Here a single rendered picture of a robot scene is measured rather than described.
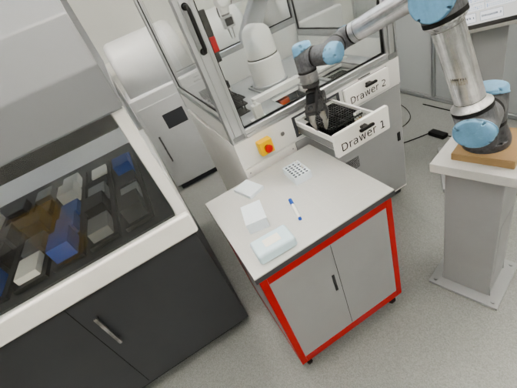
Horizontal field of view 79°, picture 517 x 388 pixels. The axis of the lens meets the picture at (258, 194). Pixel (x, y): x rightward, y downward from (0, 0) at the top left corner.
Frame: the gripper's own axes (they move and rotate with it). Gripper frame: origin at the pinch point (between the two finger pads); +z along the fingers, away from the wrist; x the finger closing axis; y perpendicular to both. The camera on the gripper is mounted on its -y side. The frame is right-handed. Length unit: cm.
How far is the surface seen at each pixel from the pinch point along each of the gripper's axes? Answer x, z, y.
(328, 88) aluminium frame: 1.1, -5.2, 32.1
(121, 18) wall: 263, -76, 218
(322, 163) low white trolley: 3.1, 17.2, -1.6
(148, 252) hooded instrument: 60, 9, -64
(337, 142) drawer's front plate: -7.3, 4.0, -7.0
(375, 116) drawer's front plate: -21.5, 2.7, 7.6
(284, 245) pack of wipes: 7, 15, -55
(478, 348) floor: -54, 96, -39
